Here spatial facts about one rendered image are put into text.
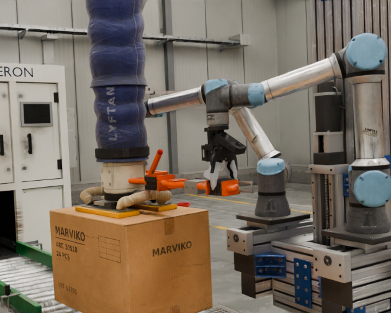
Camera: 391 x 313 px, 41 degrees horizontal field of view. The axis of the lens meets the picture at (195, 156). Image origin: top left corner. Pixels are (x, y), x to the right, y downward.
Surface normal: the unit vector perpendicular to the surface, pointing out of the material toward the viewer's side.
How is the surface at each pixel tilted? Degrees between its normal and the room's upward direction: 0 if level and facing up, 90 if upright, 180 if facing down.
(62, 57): 90
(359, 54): 83
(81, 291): 90
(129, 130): 75
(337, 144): 90
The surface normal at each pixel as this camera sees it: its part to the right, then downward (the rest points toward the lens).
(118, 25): 0.23, -0.25
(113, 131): -0.04, -0.24
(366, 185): -0.18, 0.18
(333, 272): -0.84, 0.06
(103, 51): -0.24, -0.12
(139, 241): 0.66, 0.01
